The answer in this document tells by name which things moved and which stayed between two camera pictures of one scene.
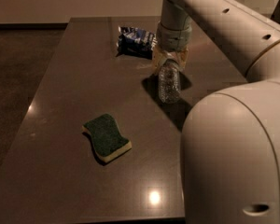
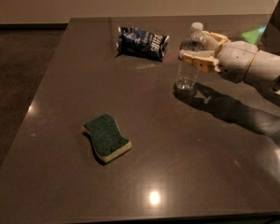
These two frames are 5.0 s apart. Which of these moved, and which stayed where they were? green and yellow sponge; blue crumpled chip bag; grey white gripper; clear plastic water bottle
Moved: clear plastic water bottle; grey white gripper
Stayed: green and yellow sponge; blue crumpled chip bag
